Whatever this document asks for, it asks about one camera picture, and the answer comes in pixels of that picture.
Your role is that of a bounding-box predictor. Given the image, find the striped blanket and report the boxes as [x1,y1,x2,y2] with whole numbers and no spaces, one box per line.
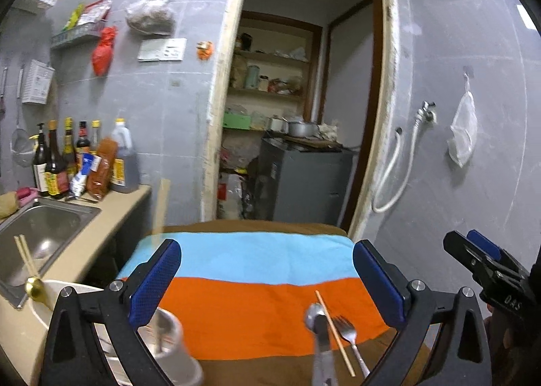
[116,219,432,386]

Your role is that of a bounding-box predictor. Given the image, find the dark bottle red cap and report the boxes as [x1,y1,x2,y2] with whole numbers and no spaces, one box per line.
[75,121,92,161]

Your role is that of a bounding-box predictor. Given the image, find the hanging wire strainer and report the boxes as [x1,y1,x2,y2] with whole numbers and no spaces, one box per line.
[10,67,37,168]

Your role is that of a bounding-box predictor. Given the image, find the large oil jug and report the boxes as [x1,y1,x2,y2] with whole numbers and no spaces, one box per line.
[109,117,140,194]

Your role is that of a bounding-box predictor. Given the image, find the white mesh bag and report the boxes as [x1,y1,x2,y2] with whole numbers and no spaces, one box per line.
[448,73,478,168]

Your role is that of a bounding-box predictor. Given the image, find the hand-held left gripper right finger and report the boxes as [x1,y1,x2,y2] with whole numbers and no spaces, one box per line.
[352,239,493,386]

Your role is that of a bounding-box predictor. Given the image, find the grey wall shelf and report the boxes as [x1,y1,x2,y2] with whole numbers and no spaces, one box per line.
[50,23,107,51]

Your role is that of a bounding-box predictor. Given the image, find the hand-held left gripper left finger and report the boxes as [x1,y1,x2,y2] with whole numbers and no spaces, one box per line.
[40,238,183,386]

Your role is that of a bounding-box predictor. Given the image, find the aluminium pot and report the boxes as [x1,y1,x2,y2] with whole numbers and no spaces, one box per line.
[287,119,322,138]

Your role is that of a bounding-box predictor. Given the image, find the red plastic bag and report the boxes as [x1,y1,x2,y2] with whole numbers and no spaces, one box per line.
[91,25,118,76]

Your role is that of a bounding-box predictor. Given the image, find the yellow sponge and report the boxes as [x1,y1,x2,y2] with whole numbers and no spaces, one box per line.
[0,193,20,219]

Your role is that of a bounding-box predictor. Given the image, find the wall socket panel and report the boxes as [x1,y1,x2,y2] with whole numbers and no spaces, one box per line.
[137,37,188,63]

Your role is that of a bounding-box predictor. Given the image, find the steel sink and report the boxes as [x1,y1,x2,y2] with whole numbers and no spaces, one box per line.
[0,198,102,311]

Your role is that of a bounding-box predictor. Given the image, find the soy sauce bottle yellow label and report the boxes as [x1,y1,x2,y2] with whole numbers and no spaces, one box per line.
[44,119,71,200]

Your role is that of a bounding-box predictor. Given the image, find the wooden shelf unit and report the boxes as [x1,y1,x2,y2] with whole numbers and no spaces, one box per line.
[223,11,325,134]

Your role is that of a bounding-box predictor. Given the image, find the white wall box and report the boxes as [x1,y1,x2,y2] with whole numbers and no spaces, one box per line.
[21,59,57,105]

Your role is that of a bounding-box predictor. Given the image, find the clear plastic bag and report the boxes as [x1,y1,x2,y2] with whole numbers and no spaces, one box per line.
[125,0,177,36]

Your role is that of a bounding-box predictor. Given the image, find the small bottle yellow cap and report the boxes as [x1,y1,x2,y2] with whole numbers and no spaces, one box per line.
[90,119,102,154]

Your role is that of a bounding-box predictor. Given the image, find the white hose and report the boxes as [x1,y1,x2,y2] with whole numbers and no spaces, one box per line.
[371,127,424,214]

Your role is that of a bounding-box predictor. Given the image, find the grey cabinet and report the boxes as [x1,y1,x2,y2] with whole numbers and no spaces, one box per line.
[255,136,354,227]

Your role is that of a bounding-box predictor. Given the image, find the tall dark sauce bottle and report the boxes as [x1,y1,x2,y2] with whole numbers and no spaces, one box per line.
[62,117,78,176]

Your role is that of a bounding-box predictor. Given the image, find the green box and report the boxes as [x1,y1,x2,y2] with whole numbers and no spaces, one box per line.
[222,111,253,130]

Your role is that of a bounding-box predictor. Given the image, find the white plastic utensil holder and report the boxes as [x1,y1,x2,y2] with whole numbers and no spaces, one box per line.
[27,280,204,386]

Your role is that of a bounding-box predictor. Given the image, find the person's right hand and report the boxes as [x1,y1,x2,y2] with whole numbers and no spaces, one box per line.
[483,304,510,351]

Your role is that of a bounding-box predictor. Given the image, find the beige kitchen counter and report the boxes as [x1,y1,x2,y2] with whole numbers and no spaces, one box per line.
[0,184,153,386]

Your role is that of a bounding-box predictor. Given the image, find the steel fork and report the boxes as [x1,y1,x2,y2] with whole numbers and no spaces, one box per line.
[332,315,371,379]

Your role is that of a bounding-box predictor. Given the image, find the colourful snack packets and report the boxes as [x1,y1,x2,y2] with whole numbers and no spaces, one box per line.
[63,0,113,30]

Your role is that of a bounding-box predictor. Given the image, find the orange spice packet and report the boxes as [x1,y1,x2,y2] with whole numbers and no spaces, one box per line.
[86,138,118,201]

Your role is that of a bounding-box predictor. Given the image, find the door frame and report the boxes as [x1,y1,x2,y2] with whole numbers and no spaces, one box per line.
[202,0,401,240]

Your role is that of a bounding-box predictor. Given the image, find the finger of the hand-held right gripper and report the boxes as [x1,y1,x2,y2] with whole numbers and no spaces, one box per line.
[466,229,514,268]
[442,231,503,285]

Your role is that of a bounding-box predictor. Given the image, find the blue white packet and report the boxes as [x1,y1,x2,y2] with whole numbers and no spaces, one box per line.
[69,152,96,200]

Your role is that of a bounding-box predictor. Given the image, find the wall tap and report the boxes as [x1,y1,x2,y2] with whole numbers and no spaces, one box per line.
[416,100,439,123]

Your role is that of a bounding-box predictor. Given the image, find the dark pump bottle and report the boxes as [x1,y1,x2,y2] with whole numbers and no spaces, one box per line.
[32,123,52,197]

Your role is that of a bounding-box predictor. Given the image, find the large steel spoon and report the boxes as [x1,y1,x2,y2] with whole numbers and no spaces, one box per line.
[304,302,339,386]

